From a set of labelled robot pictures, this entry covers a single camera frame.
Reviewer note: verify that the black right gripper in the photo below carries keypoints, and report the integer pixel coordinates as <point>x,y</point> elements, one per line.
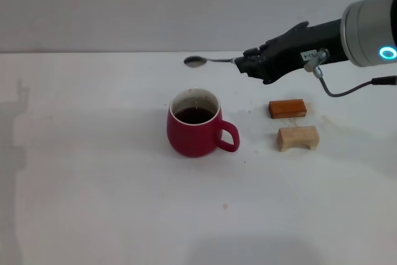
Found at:
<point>313,47</point>

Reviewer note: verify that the red ceramic mug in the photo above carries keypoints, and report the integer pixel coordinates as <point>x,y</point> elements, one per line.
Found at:
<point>189,137</point>

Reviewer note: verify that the dark orange wooden block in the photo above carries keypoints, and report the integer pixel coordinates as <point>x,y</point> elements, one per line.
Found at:
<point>287,109</point>

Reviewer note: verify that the light wooden block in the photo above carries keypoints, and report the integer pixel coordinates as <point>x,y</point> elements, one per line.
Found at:
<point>294,137</point>

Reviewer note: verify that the dark brown coffee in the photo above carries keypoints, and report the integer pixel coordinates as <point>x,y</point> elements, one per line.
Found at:
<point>193,116</point>

